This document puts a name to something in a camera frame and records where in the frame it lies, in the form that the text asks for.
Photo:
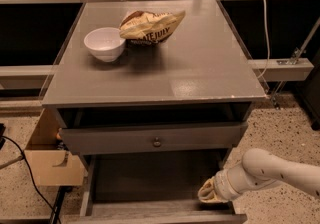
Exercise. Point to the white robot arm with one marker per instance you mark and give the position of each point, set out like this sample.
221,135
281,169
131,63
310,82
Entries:
259,170

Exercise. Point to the grey drawer cabinet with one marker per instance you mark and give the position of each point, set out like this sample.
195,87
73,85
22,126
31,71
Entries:
199,75

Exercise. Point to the wooden box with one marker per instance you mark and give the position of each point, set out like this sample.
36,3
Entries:
51,165

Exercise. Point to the white bowl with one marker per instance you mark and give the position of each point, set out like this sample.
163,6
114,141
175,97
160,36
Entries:
105,43

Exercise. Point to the grey drawer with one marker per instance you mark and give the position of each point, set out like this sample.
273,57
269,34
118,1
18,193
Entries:
153,188
153,138

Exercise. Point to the crumpled chip bag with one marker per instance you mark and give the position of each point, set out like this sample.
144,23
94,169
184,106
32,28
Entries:
147,28

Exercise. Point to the grey top drawer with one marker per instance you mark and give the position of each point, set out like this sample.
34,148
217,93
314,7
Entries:
153,138

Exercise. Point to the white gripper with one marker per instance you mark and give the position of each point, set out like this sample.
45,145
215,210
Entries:
221,185

